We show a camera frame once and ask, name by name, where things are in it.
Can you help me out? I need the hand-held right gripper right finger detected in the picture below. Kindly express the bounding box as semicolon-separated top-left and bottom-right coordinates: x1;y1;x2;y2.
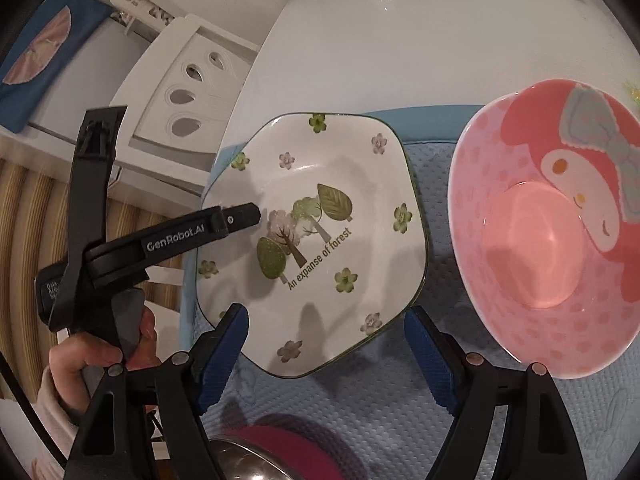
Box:
404;305;588;480

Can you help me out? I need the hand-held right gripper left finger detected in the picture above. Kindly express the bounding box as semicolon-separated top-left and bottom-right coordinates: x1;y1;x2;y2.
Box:
65;302;251;480

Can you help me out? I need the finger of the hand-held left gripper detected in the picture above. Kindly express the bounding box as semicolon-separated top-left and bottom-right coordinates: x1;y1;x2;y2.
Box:
221;202;262;236

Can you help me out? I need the white floral plate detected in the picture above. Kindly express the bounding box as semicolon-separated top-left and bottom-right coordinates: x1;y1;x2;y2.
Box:
194;111;431;380

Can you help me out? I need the magenta steel bowl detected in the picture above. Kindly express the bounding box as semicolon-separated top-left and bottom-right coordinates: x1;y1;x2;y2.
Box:
207;412;347;480

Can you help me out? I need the pink cartoon bowl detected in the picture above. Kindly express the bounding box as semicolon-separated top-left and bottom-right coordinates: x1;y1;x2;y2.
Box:
447;78;640;381

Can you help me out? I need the person's left forearm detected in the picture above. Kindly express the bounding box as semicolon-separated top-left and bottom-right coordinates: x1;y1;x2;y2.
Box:
27;365;86;443

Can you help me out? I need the person's left hand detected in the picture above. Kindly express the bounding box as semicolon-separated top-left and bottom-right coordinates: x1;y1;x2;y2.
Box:
49;306;162;424

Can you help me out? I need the striped woven rug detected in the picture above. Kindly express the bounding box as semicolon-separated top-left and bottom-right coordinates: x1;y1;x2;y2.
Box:
0;152;203;411

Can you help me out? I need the white plain chair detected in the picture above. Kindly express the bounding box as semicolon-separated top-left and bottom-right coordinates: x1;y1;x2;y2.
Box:
142;264;188;313

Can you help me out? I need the light blue quilted mat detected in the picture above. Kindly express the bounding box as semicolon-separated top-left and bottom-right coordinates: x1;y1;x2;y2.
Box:
180;105;640;480

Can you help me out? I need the white chair with teardrop holes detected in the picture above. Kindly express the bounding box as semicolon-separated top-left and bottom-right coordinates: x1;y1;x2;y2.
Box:
106;12;261;196

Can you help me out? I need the white chair with carved back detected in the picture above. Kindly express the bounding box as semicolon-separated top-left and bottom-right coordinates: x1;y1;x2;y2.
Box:
0;0;176;147

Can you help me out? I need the blue seat cushion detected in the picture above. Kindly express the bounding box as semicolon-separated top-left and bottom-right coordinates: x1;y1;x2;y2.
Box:
0;0;112;133

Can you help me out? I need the black cable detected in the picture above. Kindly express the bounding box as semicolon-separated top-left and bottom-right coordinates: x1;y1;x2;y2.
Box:
0;352;68;468

